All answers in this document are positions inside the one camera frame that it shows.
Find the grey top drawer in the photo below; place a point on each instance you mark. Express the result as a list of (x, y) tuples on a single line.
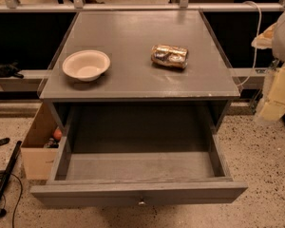
[(139, 154)]

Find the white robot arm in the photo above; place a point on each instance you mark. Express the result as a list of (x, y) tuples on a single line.
[(271, 107)]

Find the grey drawer cabinet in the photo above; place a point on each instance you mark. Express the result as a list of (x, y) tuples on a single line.
[(60, 107)]

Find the crushed gold can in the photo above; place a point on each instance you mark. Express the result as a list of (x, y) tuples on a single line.
[(169, 56)]

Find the white paper bowl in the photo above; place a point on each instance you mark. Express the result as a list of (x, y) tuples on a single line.
[(86, 65)]

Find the orange ball in box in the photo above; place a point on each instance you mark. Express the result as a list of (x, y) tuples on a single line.
[(57, 134)]

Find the cardboard box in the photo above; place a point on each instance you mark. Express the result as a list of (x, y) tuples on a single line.
[(39, 148)]

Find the black cloth item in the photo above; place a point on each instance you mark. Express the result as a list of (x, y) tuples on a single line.
[(10, 70)]

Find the black pole stand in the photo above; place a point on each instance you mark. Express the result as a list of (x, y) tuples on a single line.
[(5, 176)]

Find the metal railing frame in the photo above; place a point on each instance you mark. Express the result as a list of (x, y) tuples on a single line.
[(142, 3)]

